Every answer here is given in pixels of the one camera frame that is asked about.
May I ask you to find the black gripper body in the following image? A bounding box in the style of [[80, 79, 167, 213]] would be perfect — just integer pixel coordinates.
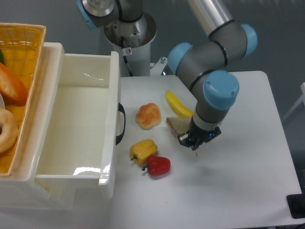
[[187, 118, 215, 143]]

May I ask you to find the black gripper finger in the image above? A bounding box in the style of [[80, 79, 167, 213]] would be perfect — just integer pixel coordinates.
[[203, 126, 222, 143], [177, 133, 200, 151]]

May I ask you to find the toast slice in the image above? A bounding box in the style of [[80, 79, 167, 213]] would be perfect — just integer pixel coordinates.
[[165, 117, 198, 156]]

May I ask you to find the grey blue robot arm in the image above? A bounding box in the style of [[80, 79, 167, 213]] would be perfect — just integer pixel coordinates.
[[76, 0, 258, 150]]

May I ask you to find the yellow banana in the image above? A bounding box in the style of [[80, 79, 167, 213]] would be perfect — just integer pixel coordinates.
[[165, 90, 193, 117]]

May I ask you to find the red bell pepper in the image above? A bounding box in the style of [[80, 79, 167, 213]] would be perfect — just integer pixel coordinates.
[[142, 156, 171, 176]]

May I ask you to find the orange white bread roll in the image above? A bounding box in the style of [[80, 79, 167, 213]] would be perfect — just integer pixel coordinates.
[[135, 103, 161, 130]]

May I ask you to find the yellow bell pepper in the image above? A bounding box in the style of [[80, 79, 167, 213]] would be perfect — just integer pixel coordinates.
[[129, 139, 158, 165]]

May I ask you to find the black device at table edge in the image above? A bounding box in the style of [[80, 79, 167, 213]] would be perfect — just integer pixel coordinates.
[[286, 194, 305, 219]]

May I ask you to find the white plastic drawer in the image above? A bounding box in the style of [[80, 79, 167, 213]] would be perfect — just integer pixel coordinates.
[[36, 52, 120, 199]]

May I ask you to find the white drawer cabinet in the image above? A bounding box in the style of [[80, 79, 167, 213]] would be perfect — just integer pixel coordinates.
[[0, 42, 76, 210]]

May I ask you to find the beige donut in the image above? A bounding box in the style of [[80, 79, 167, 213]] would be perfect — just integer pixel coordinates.
[[0, 108, 19, 153]]

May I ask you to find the orange bread loaf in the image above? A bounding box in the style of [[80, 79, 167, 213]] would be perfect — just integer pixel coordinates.
[[0, 63, 28, 106]]

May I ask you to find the yellow wicker basket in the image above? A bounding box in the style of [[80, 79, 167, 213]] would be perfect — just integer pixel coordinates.
[[0, 22, 46, 177]]

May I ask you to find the green item in basket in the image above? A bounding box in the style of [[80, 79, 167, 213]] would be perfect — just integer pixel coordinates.
[[0, 50, 4, 64]]

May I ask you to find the black drawer handle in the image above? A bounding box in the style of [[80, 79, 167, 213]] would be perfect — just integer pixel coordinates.
[[115, 103, 126, 145]]

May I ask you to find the white metal bracket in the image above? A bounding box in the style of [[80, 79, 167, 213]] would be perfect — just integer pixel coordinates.
[[150, 57, 171, 76]]

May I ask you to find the black cable on pedestal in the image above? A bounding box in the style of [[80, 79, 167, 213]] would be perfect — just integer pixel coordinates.
[[120, 35, 134, 77]]

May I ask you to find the white frame at right edge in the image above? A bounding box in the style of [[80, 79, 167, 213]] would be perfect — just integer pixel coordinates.
[[282, 83, 305, 126]]

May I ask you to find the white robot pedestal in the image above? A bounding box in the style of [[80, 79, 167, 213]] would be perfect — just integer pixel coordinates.
[[104, 12, 157, 77]]

